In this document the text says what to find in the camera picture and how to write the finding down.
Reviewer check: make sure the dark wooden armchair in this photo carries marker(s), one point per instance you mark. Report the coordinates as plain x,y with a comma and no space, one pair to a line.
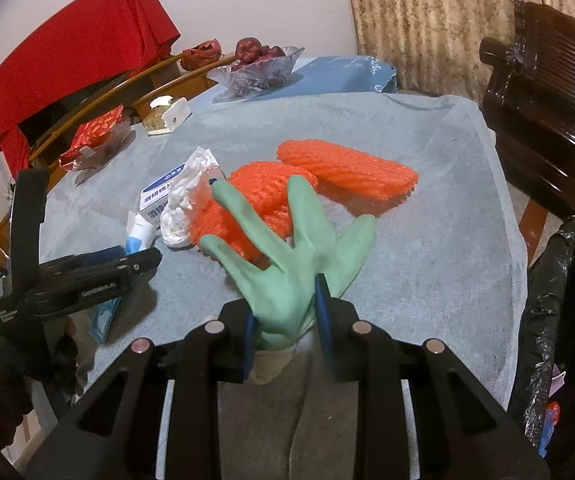
552,110

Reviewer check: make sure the person's left hand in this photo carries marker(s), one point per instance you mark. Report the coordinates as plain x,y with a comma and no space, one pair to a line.
7,380

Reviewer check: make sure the green rubber glove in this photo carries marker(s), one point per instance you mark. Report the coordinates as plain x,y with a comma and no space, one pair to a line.
292,260

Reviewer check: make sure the red plastic bag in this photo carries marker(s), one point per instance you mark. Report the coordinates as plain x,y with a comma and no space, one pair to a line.
553,412

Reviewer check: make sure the white and blue tube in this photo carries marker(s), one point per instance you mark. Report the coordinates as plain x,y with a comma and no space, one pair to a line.
140,234

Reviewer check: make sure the crumpled white tissue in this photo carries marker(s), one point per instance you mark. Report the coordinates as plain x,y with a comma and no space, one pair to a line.
187,200

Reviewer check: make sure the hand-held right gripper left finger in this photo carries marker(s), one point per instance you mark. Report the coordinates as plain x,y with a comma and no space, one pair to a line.
250,342

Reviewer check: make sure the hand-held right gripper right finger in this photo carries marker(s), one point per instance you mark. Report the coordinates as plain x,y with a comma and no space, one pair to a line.
323,305

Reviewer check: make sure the black-lined trash bin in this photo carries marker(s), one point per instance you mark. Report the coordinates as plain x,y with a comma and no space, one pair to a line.
557,320

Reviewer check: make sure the red cloth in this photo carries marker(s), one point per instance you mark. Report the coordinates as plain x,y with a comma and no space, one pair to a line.
77,45

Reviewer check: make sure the pink face mask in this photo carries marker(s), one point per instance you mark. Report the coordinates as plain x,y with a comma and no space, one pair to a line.
560,377

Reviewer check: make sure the red patterned packet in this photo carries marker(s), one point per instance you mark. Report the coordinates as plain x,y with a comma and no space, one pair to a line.
92,135

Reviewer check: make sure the glass fruit bowl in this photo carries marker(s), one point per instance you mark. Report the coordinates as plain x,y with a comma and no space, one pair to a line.
257,77

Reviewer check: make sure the white cardboard box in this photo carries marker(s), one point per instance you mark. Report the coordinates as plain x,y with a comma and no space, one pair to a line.
157,195

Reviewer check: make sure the white tissue box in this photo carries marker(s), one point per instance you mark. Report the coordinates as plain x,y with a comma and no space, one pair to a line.
165,115

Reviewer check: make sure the patterned beige curtain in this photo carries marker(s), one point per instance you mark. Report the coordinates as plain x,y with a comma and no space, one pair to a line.
442,20

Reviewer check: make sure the blue plastic packet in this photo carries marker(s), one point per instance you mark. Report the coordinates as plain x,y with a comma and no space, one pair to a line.
103,317

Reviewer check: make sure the light blue tablecloth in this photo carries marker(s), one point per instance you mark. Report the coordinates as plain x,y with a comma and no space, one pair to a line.
417,260

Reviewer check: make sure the red apple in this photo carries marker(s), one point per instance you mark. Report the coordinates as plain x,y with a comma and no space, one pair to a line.
247,50
275,51

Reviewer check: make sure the orange foam net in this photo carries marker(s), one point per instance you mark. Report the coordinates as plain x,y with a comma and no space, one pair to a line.
347,172
252,200

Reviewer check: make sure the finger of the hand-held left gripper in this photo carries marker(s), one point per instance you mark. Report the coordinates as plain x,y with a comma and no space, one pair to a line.
140,262
102,256

